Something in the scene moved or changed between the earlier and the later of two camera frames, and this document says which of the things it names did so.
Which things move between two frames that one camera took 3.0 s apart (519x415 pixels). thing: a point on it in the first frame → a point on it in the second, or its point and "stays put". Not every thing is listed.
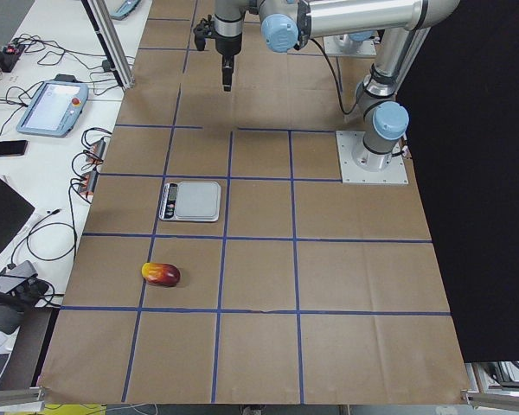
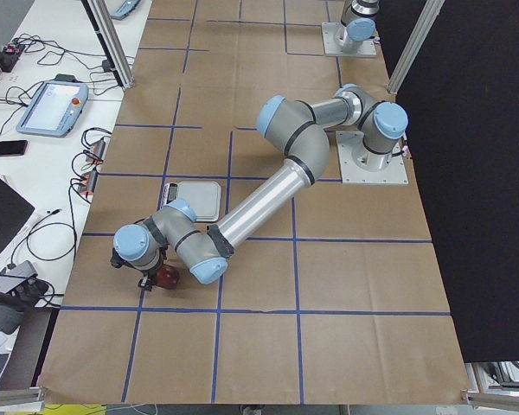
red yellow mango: (161, 274) stays put
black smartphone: (4, 148) stays put
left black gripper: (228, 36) → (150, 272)
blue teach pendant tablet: (56, 108) stays put
